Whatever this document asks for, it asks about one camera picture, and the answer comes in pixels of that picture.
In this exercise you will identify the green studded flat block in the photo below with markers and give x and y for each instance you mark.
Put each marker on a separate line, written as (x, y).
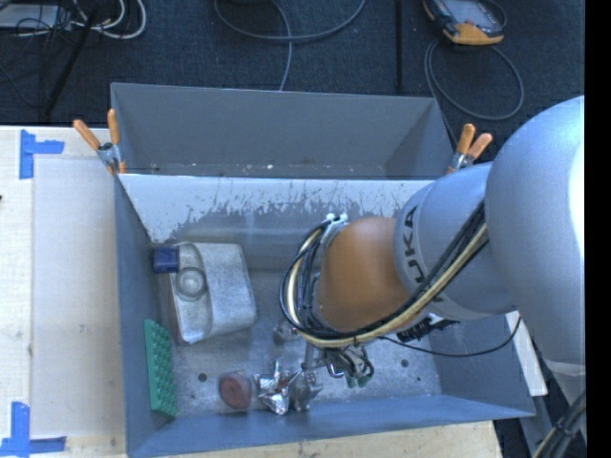
(160, 370)

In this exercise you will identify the red-brown round disc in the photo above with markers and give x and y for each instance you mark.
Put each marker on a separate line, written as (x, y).
(235, 390)

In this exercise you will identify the crumpled silver foil packet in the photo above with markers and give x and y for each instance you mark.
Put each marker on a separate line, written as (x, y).
(279, 391)

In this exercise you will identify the white plastic jug, blue cap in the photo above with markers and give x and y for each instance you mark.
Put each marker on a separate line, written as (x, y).
(229, 284)

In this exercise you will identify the black cylinder on white bracket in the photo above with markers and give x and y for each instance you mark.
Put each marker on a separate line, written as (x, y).
(414, 334)

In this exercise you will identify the clear glass cup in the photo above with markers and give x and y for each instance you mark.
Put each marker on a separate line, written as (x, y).
(192, 282)

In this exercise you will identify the grey metal bin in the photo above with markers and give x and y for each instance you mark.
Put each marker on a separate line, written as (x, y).
(267, 131)

